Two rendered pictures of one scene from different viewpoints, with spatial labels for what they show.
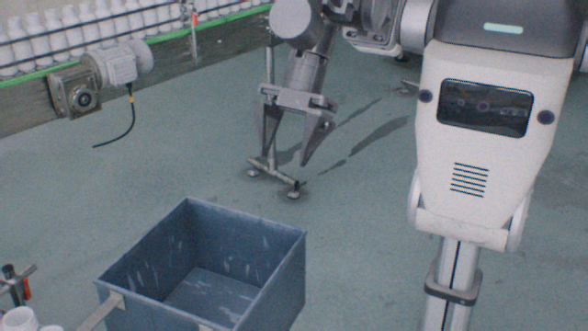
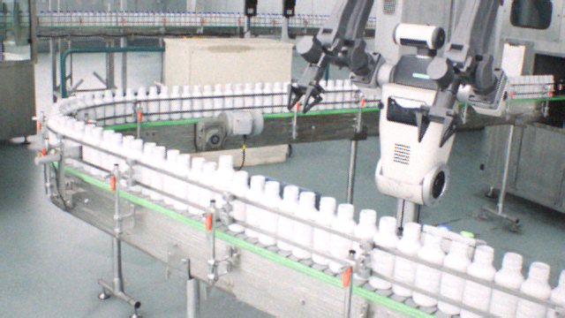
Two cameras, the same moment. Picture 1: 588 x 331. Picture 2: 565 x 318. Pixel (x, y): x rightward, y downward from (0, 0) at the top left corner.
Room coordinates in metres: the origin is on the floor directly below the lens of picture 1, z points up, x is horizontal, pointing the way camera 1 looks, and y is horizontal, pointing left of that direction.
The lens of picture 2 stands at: (-1.16, -0.46, 1.65)
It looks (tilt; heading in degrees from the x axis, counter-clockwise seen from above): 15 degrees down; 16
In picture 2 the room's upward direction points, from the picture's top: 3 degrees clockwise
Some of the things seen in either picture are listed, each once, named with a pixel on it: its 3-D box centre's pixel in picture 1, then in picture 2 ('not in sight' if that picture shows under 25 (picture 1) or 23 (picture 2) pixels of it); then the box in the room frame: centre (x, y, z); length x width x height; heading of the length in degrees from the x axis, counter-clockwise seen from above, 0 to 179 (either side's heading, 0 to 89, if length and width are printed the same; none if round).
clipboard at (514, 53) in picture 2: not in sight; (511, 62); (4.23, -0.87, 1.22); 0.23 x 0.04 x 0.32; 47
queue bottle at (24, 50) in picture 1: (20, 43); (186, 102); (1.74, 0.88, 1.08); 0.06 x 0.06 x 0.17
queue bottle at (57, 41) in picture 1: (56, 35); (207, 101); (1.83, 0.80, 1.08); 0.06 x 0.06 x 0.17
